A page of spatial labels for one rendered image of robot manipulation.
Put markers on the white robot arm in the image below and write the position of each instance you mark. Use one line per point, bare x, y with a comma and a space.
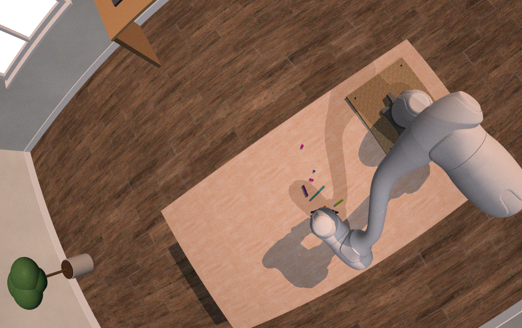
447, 132

